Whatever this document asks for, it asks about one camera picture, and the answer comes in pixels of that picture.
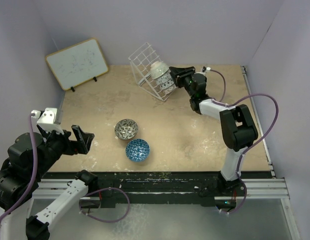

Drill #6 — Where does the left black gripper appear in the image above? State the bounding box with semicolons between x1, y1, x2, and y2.
32;123;94;178

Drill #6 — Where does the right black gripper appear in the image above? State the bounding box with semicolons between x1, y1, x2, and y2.
170;67;196;99

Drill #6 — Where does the green and white bowl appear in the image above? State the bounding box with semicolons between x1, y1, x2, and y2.
150;61;169;80

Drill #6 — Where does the light blue patterned bowl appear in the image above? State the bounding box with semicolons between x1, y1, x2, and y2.
159;79;175;91

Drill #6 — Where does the grey patterned bowl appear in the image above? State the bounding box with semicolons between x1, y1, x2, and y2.
114;119;139;140

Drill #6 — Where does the dark blue triangle-pattern bowl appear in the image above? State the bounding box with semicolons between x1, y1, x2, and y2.
125;138;150;163

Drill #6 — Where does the red patterned bowl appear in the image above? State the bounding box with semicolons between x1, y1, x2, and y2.
155;72;172;85

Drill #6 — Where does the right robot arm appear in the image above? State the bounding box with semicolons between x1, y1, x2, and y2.
169;66;259;196

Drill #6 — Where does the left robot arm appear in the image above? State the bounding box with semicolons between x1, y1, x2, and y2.
0;125;98;240

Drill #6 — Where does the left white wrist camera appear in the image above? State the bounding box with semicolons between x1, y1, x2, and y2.
31;107;64;135

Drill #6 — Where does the white wire dish rack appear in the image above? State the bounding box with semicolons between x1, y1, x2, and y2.
128;42;172;102

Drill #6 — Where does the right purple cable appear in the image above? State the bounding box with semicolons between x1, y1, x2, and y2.
209;68;280;216

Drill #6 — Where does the purple cable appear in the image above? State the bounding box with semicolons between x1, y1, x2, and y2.
0;112;38;228
209;68;280;216

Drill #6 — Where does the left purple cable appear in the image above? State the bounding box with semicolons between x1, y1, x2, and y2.
0;112;38;228

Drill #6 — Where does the small whiteboard with wooden frame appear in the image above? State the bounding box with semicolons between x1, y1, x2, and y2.
45;38;109;91

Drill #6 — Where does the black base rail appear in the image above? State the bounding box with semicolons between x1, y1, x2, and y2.
54;171;248;208

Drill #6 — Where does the aluminium frame rail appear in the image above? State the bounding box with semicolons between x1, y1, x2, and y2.
239;65;291;201

